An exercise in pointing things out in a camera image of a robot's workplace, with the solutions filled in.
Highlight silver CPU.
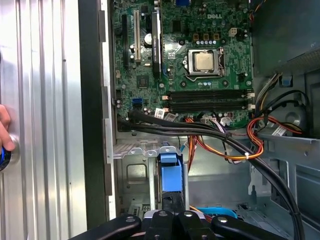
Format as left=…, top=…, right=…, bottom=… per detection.
left=194, top=52, right=215, bottom=71

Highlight black cable bundle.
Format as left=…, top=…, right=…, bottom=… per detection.
left=117, top=109, right=308, bottom=240

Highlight round black tool blue ring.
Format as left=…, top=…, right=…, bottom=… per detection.
left=0, top=134, right=21, bottom=173

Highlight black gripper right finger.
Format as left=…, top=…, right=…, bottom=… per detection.
left=174, top=193, right=288, bottom=240

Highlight yellow black power wires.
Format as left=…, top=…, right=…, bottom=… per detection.
left=254, top=72, right=283, bottom=118

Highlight metal disk bay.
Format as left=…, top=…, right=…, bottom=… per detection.
left=112, top=138, right=191, bottom=216

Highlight metal drive cage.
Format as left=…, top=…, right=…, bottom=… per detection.
left=257, top=132, right=320, bottom=240

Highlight CPU socket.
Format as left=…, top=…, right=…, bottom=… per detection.
left=183, top=47, right=226, bottom=82

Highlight black graphics card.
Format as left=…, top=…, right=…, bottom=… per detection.
left=151, top=11, right=163, bottom=78

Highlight green motherboard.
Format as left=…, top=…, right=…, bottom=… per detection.
left=112, top=0, right=255, bottom=130

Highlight black RAM slot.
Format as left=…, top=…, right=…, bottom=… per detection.
left=163, top=89, right=256, bottom=101
left=164, top=99, right=256, bottom=113

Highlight wire locking lever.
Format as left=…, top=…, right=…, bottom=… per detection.
left=184, top=73, right=226, bottom=83

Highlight black expansion slot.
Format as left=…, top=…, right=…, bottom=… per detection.
left=121, top=13, right=130, bottom=70

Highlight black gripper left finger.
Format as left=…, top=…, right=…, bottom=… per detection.
left=67, top=192, right=177, bottom=240

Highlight black PC case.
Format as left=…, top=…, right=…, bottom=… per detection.
left=78, top=0, right=320, bottom=240

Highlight orange wire bundle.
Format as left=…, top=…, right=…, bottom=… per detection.
left=184, top=116, right=305, bottom=171

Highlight person hand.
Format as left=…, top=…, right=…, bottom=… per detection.
left=0, top=103, right=16, bottom=152

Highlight white expansion slot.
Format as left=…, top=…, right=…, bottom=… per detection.
left=133, top=9, right=141, bottom=63

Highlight thin coloured fan wires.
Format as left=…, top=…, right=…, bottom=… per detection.
left=248, top=0, right=256, bottom=21

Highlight grey power supply unit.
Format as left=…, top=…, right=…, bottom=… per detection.
left=251, top=0, right=320, bottom=76

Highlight blue wire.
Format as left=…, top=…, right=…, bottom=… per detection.
left=194, top=206, right=238, bottom=222

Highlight hard disk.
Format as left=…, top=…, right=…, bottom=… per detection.
left=156, top=141, right=190, bottom=213

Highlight metal socket cover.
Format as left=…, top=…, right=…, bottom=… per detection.
left=187, top=48, right=223, bottom=76

